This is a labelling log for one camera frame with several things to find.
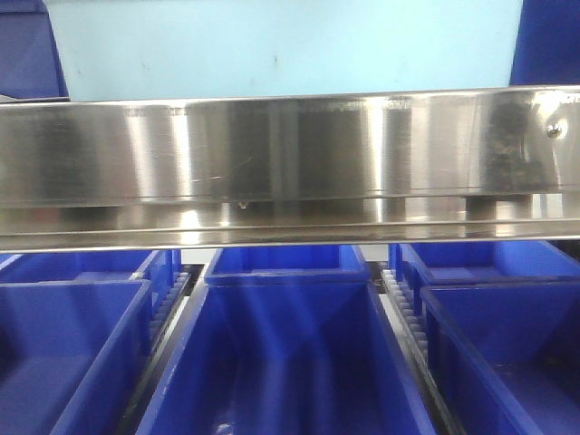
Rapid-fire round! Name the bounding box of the dark blue bin rear right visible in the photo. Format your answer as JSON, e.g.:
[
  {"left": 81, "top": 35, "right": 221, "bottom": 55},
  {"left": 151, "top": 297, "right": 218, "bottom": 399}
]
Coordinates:
[{"left": 389, "top": 241, "right": 579, "bottom": 315}]

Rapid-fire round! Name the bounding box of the dark blue bin upper left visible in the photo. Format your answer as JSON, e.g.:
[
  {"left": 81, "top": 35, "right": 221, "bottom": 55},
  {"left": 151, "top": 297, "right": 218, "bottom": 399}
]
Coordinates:
[{"left": 1, "top": 1, "right": 68, "bottom": 101}]

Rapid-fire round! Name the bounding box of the white roller track right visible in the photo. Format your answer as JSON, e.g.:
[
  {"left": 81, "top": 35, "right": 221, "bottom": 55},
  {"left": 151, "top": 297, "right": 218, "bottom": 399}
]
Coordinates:
[{"left": 380, "top": 269, "right": 465, "bottom": 435}]

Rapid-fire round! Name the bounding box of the dark blue bin lower left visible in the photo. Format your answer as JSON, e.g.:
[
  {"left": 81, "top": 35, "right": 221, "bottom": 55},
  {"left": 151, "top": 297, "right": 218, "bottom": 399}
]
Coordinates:
[{"left": 1, "top": 281, "right": 151, "bottom": 434}]

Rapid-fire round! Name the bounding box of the white roller track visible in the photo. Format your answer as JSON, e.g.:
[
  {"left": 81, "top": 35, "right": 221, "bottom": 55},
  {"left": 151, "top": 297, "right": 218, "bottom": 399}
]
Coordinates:
[
  {"left": 115, "top": 265, "right": 202, "bottom": 434},
  {"left": 380, "top": 269, "right": 465, "bottom": 435}
]

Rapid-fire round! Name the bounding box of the dark blue bin lower middle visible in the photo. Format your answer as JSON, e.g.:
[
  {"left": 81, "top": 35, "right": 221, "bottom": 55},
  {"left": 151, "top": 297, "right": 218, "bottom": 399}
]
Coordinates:
[{"left": 137, "top": 282, "right": 435, "bottom": 434}]

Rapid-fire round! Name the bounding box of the dark blue bin rear left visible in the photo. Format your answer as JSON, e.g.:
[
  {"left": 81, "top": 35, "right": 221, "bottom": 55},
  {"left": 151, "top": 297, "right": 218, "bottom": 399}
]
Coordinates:
[{"left": 1, "top": 250, "right": 181, "bottom": 312}]

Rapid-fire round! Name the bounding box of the light blue plastic bin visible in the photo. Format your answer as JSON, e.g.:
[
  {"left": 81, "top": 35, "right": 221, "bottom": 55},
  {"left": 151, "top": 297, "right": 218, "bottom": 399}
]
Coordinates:
[{"left": 46, "top": 1, "right": 522, "bottom": 101}]

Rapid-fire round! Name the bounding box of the stainless steel shelf rail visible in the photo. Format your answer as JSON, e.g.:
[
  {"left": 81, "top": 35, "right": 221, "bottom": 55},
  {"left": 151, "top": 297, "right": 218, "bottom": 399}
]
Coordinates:
[{"left": 1, "top": 86, "right": 579, "bottom": 253}]

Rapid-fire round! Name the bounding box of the dark blue bin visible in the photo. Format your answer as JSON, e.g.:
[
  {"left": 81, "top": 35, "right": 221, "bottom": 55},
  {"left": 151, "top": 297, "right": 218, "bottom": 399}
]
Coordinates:
[
  {"left": 1, "top": 281, "right": 151, "bottom": 434},
  {"left": 137, "top": 282, "right": 435, "bottom": 434},
  {"left": 205, "top": 245, "right": 371, "bottom": 286},
  {"left": 1, "top": 1, "right": 68, "bottom": 101},
  {"left": 389, "top": 241, "right": 579, "bottom": 315},
  {"left": 509, "top": 0, "right": 579, "bottom": 85},
  {"left": 1, "top": 250, "right": 181, "bottom": 312},
  {"left": 420, "top": 281, "right": 579, "bottom": 434}
]

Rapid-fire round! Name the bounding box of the dark blue bin lower right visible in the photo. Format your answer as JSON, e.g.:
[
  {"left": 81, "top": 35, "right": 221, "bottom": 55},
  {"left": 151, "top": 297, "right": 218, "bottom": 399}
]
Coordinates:
[{"left": 420, "top": 281, "right": 579, "bottom": 434}]

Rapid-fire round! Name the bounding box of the white roller track left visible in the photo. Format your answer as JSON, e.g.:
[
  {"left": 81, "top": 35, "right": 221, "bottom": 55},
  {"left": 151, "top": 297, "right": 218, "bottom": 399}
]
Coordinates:
[{"left": 115, "top": 265, "right": 202, "bottom": 434}]

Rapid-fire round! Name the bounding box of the dark blue bin upper right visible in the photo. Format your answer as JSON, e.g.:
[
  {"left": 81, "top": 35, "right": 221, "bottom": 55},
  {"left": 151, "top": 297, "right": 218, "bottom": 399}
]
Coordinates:
[{"left": 509, "top": 0, "right": 579, "bottom": 85}]

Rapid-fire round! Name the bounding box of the dark blue bin rear middle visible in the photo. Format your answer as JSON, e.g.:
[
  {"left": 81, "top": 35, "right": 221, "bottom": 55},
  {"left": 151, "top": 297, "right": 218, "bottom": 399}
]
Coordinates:
[{"left": 205, "top": 245, "right": 371, "bottom": 286}]

